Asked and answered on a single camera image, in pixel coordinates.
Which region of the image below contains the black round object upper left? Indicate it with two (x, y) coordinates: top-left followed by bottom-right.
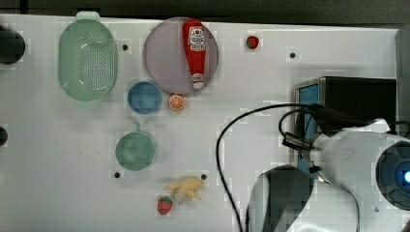
(0, 26), (25, 65)

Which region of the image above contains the black cable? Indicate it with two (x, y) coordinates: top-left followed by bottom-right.
(216, 102), (323, 232)

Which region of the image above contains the black round object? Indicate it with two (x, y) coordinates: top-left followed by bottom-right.
(0, 26), (25, 65)
(0, 127), (8, 146)

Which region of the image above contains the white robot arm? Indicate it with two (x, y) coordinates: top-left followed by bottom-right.
(246, 120), (409, 232)

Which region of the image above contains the grey round plate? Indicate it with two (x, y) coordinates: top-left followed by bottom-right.
(143, 17), (219, 95)

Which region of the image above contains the red strawberry toy front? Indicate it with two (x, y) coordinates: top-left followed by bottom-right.
(157, 196), (173, 216)

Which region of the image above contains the red ketchup bottle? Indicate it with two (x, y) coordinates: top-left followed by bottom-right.
(182, 19), (207, 90)

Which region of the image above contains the yellow banana toy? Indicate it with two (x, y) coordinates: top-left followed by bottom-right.
(163, 177), (204, 202)

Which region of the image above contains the black toaster oven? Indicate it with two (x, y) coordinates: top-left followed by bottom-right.
(293, 75), (397, 175)

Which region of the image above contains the green colander basket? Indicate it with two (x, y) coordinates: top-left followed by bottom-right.
(58, 11), (118, 107)

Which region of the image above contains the green cup with handle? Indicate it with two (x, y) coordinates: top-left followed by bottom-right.
(115, 124), (156, 171)

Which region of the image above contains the black round object lower left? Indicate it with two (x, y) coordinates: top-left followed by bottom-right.
(0, 127), (8, 146)

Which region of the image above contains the orange slice toy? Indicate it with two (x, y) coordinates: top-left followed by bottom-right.
(168, 94), (186, 111)

